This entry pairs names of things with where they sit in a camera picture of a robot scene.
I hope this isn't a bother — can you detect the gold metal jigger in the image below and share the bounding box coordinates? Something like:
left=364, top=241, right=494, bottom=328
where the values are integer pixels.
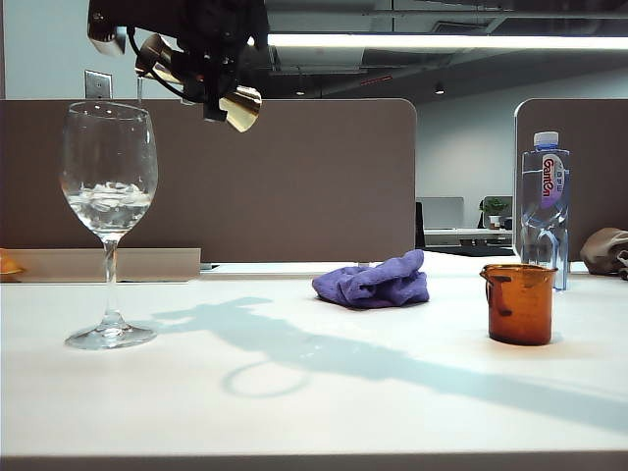
left=134, top=32, right=264, bottom=133

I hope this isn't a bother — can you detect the small orange object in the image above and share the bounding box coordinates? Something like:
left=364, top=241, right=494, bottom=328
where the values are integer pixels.
left=0, top=248, right=25, bottom=276

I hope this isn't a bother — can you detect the white background desk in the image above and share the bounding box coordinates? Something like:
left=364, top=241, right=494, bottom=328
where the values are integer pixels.
left=422, top=227, right=514, bottom=248

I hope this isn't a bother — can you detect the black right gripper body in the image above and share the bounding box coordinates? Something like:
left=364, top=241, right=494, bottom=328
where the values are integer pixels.
left=119, top=0, right=247, bottom=64

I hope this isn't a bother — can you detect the clear wine glass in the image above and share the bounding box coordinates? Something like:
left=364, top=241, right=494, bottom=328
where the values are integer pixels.
left=58, top=101, right=166, bottom=351

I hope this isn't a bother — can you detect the small amber measuring cup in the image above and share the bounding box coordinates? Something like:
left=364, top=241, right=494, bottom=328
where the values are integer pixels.
left=479, top=263, right=559, bottom=346

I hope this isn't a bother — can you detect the long ceiling light strip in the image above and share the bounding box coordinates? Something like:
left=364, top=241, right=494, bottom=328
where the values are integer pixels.
left=247, top=31, right=628, bottom=51

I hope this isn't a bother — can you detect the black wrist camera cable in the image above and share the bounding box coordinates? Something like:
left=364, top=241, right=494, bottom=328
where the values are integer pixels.
left=126, top=25, right=207, bottom=105

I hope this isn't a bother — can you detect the purple cloth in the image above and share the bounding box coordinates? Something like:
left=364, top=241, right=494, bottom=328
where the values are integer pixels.
left=311, top=248, right=431, bottom=310

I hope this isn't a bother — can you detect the brown fabric bag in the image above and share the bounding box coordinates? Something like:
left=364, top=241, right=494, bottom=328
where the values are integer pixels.
left=578, top=227, right=628, bottom=282

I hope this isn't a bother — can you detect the brown desk partition panel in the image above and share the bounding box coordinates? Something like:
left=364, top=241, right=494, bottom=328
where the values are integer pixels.
left=0, top=98, right=418, bottom=265
left=513, top=97, right=628, bottom=264

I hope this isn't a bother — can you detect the metal wall switch plate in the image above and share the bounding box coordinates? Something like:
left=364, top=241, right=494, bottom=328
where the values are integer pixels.
left=82, top=69, right=114, bottom=101

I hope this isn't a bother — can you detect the small green potted plant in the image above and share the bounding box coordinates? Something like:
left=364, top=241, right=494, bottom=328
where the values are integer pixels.
left=478, top=197, right=511, bottom=231

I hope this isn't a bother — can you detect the clear Ganten water bottle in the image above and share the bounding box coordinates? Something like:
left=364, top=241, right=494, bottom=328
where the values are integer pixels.
left=518, top=131, right=572, bottom=291

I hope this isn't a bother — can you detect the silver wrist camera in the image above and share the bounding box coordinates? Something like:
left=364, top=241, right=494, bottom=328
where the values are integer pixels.
left=87, top=12, right=129, bottom=58

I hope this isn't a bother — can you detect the white background desk screen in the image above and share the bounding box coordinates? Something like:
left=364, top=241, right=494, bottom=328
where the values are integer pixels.
left=416, top=196, right=465, bottom=231

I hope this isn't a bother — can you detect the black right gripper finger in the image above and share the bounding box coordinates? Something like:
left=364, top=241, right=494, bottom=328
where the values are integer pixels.
left=194, top=50, right=240, bottom=124

